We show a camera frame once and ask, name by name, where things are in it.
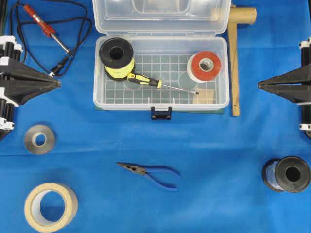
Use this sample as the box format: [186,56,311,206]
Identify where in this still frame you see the small wooden block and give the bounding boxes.
[192,89,216,104]

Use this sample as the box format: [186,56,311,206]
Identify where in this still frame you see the clear plastic toolbox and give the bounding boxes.
[93,0,231,119]

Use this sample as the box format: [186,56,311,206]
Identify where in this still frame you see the black power cable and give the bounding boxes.
[9,0,89,78]

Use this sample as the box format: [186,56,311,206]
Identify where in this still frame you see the wooden mallet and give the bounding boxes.
[227,4,257,117]

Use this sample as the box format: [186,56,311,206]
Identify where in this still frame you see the blue handled needle-nose pliers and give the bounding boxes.
[116,162,182,191]

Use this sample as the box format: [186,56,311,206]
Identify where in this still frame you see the red tape roll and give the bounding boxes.
[187,51,222,83]

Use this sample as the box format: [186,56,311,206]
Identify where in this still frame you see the yellow wire spool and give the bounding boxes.
[99,37,135,81]

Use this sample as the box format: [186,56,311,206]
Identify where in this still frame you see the red soldering iron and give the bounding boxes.
[23,4,70,54]

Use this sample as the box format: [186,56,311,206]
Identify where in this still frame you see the blue table cloth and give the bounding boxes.
[0,0,311,233]

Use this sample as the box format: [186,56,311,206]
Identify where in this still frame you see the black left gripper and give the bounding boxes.
[0,36,61,141]

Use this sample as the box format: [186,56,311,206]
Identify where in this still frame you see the yellow black screwdriver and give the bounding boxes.
[127,73,199,95]

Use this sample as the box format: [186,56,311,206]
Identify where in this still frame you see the grey tape roll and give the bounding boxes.
[24,124,56,155]

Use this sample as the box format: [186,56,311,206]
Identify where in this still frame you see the blue wire spool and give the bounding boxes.
[261,156,311,193]

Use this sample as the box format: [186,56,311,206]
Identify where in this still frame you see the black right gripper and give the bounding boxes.
[257,37,311,139]

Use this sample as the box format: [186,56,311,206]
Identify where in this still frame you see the beige masking tape roll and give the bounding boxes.
[24,183,78,233]

